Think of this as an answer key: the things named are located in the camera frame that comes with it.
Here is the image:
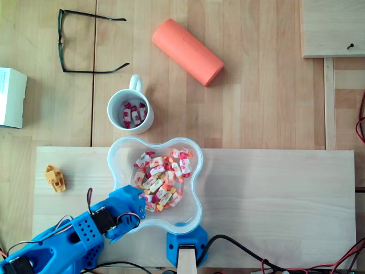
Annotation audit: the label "white cardboard box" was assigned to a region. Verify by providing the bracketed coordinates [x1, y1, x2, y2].
[0, 67, 28, 130]

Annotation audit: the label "narrow wooden slat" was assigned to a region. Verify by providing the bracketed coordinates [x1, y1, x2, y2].
[323, 57, 336, 151]

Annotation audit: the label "wooden board with screw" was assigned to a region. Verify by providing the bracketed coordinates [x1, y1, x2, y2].
[299, 0, 365, 59]

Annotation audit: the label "red cable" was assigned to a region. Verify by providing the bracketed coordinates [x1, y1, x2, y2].
[261, 236, 365, 274]

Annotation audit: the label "light wooden base board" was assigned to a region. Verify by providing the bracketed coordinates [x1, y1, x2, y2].
[31, 146, 357, 269]

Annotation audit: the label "white ceramic mug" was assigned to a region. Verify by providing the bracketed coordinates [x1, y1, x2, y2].
[107, 74, 155, 135]

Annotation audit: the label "orange glasses case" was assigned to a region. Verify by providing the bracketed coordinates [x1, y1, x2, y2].
[151, 18, 225, 87]

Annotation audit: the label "dark framed eyeglasses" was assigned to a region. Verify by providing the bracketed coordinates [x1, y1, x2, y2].
[58, 9, 131, 74]

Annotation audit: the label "wooden camera post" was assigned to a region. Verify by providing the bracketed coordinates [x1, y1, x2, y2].
[177, 245, 198, 274]

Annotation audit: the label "thin red wire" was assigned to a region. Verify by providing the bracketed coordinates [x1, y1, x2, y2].
[355, 91, 365, 145]

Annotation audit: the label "orange printed toy boat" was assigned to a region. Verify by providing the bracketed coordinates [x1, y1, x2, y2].
[44, 164, 67, 194]

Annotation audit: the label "thick black cable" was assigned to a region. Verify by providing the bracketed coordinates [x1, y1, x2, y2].
[199, 234, 289, 274]

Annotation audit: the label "blue post mount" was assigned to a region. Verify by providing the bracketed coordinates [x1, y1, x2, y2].
[166, 224, 209, 269]

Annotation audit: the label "translucent Haribo candy tub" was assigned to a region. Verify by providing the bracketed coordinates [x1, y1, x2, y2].
[104, 136, 204, 235]

